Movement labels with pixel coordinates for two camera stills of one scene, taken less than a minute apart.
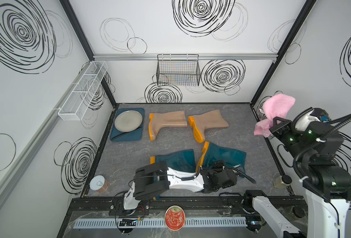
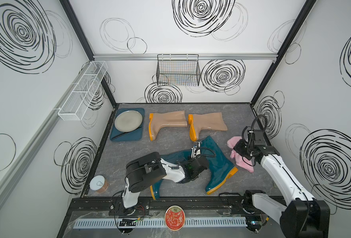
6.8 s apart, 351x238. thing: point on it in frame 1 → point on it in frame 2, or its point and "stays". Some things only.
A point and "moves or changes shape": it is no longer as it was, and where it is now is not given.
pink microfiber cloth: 278,105 → 241,160
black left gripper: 219,165 → 190,160
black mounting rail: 193,206 stays
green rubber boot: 183,161 stays
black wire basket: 178,70 stays
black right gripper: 276,128 → 236,147
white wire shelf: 74,108 stays
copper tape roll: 98,183 stays
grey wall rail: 238,57 stays
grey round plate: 128,121 stays
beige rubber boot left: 157,121 stays
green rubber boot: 230,157 moves or changes shape
